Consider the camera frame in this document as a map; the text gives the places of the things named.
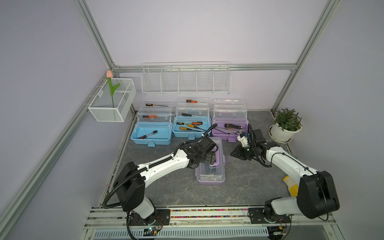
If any potted green plant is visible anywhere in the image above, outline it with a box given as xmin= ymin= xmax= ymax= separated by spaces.
xmin=269 ymin=108 xmax=303 ymax=144

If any yellow handled screwdriver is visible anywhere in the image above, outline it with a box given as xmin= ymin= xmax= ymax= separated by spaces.
xmin=187 ymin=124 xmax=206 ymax=132
xmin=179 ymin=127 xmax=200 ymax=132

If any yellow black orange screwdriver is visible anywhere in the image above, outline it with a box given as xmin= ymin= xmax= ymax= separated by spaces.
xmin=177 ymin=122 xmax=203 ymax=126

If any black yellow screwdriver in lid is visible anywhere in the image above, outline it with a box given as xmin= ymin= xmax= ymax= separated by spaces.
xmin=144 ymin=103 xmax=170 ymax=107

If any orange screwdriver in left tray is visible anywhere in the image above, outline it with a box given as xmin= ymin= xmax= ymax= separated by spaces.
xmin=142 ymin=115 xmax=158 ymax=119

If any white wire wall shelf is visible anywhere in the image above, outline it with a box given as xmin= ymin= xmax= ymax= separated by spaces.
xmin=141 ymin=62 xmax=232 ymax=94

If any red handled ratchet wrench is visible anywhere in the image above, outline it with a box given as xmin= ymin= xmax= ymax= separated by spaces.
xmin=138 ymin=130 xmax=158 ymax=139

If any black screwdriver in middle tray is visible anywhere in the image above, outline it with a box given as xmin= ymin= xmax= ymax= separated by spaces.
xmin=182 ymin=113 xmax=201 ymax=118

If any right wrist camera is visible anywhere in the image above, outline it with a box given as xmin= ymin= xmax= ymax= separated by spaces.
xmin=237 ymin=134 xmax=250 ymax=148

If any yellow work glove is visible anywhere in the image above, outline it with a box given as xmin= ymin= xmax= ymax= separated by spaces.
xmin=283 ymin=176 xmax=299 ymax=197

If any pink artificial tulip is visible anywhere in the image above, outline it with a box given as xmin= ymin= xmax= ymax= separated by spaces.
xmin=106 ymin=70 xmax=121 ymax=108

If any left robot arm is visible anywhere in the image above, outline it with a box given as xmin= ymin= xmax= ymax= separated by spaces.
xmin=102 ymin=136 xmax=219 ymax=225

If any left blue toolbox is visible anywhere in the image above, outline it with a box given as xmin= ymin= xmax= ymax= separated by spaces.
xmin=131 ymin=102 xmax=173 ymax=147

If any blue toolbox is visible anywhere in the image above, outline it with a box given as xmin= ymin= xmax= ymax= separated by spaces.
xmin=173 ymin=97 xmax=211 ymax=140
xmin=131 ymin=102 xmax=173 ymax=147

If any purple toolbox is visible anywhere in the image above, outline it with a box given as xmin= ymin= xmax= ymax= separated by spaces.
xmin=195 ymin=137 xmax=226 ymax=186
xmin=212 ymin=99 xmax=249 ymax=134

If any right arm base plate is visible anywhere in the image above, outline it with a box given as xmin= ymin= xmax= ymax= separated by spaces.
xmin=247 ymin=208 xmax=291 ymax=224

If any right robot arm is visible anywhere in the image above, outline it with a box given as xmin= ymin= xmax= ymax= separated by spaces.
xmin=231 ymin=130 xmax=340 ymax=223

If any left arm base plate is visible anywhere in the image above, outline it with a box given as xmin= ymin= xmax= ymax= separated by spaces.
xmin=128 ymin=209 xmax=171 ymax=226

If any middle blue toolbox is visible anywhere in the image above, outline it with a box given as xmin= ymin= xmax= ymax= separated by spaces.
xmin=173 ymin=97 xmax=211 ymax=140

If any black orange screwdriver purple box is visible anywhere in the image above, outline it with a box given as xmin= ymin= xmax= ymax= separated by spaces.
xmin=224 ymin=124 xmax=246 ymax=130

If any white mesh wall basket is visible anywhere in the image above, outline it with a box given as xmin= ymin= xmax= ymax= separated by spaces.
xmin=88 ymin=78 xmax=137 ymax=123

